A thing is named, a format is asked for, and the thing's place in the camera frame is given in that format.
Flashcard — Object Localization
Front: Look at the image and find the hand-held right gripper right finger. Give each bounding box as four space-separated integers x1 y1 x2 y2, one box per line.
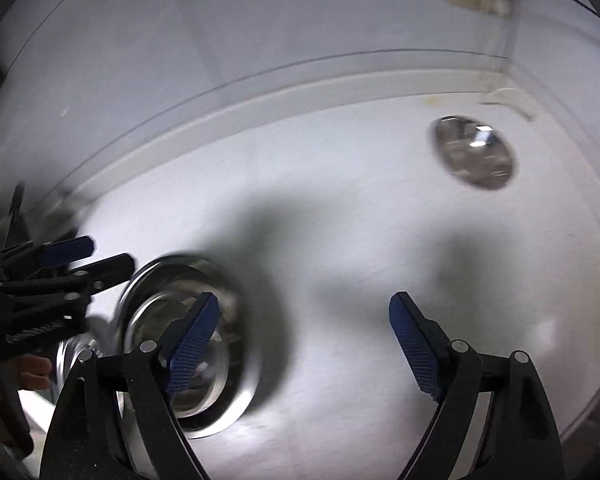
388 290 566 480

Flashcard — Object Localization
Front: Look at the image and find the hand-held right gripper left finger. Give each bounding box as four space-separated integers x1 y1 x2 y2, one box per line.
39 291 223 480

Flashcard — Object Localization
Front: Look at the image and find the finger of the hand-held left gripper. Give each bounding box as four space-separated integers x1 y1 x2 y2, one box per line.
1 235 96 273
0 253 137 312

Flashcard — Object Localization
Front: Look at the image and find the medium steel bowl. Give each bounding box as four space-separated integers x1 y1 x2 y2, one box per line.
124 290 233 418

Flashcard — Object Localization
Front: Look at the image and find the large steel bowl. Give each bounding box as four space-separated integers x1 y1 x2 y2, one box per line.
111 254 263 438

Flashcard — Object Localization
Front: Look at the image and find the large steel plate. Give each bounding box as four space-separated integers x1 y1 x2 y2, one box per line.
55 335 103 392

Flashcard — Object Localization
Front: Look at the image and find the small steel bowl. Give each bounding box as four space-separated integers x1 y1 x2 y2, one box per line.
431 115 517 191

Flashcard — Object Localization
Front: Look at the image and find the person's left hand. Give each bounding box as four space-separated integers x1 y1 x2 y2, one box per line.
15 354 54 392

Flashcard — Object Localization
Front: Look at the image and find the white power cable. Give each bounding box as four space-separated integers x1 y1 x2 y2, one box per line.
482 0 537 122

